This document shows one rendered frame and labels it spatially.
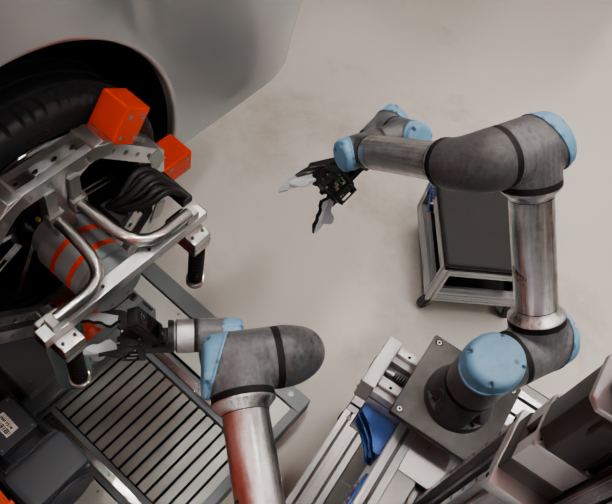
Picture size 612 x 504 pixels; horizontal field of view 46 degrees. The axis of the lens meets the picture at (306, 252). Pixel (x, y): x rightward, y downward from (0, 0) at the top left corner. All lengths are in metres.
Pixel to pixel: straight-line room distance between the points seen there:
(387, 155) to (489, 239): 1.08
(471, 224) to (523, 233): 1.10
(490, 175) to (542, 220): 0.17
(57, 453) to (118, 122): 0.86
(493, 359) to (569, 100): 2.31
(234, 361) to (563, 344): 0.66
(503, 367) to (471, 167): 0.40
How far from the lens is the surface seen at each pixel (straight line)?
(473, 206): 2.56
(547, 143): 1.35
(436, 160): 1.33
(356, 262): 2.71
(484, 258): 2.45
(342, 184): 1.72
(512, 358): 1.46
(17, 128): 1.45
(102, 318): 1.64
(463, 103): 3.36
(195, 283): 1.70
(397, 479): 1.65
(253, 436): 1.28
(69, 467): 1.94
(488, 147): 1.29
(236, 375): 1.29
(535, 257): 1.44
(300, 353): 1.32
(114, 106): 1.50
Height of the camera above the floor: 2.26
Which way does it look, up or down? 57 degrees down
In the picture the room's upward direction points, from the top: 17 degrees clockwise
